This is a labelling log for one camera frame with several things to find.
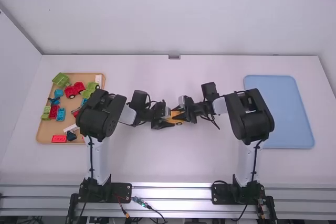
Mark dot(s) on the tan tray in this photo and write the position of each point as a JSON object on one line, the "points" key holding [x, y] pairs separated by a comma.
{"points": [[44, 129]]}

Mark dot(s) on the green wheeled toy base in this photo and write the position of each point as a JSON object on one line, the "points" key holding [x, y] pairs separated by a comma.
{"points": [[90, 89]]}

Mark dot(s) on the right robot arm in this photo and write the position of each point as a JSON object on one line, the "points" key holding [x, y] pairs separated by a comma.
{"points": [[249, 119]]}

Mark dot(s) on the small green toy brick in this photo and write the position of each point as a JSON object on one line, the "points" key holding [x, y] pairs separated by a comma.
{"points": [[46, 113]]}

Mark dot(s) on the small teal toy brick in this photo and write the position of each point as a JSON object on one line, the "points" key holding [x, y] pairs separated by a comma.
{"points": [[84, 102], [59, 93]]}

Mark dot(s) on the blue grey toy piece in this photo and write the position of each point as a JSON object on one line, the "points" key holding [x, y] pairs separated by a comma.
{"points": [[76, 109]]}

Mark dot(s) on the flat red toy brick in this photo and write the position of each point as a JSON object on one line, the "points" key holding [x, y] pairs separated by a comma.
{"points": [[59, 138]]}

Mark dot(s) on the red wheeled toy base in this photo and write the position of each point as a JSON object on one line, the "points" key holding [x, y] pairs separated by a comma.
{"points": [[74, 90]]}

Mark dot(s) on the large green toy brick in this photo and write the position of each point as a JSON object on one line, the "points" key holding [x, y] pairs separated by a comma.
{"points": [[60, 79]]}

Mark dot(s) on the long white toy brick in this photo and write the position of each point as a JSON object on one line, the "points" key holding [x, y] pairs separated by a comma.
{"points": [[71, 128]]}

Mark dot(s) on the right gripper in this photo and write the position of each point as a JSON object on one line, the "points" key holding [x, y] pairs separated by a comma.
{"points": [[192, 110]]}

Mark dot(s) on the silver rails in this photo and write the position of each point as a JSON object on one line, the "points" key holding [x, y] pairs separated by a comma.
{"points": [[170, 195]]}

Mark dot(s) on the black toy piece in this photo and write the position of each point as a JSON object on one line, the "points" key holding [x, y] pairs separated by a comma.
{"points": [[53, 100]]}

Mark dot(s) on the yellow toy car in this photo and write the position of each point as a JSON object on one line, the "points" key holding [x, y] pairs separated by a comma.
{"points": [[173, 115]]}

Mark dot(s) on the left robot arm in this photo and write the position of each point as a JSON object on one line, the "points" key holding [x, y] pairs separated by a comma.
{"points": [[97, 119]]}

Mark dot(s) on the long teal toy brick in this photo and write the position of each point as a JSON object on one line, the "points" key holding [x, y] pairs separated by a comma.
{"points": [[61, 114]]}

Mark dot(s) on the blue mat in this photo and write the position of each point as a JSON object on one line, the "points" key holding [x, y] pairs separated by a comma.
{"points": [[288, 108]]}

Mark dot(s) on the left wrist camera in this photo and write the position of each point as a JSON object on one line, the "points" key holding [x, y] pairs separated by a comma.
{"points": [[166, 112]]}

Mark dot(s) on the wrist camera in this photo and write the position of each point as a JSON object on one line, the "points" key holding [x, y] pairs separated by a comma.
{"points": [[182, 101], [166, 112]]}

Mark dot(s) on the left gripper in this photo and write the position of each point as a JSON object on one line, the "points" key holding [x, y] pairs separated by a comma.
{"points": [[157, 115]]}

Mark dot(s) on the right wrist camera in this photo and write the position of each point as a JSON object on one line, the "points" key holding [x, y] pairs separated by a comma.
{"points": [[182, 101]]}

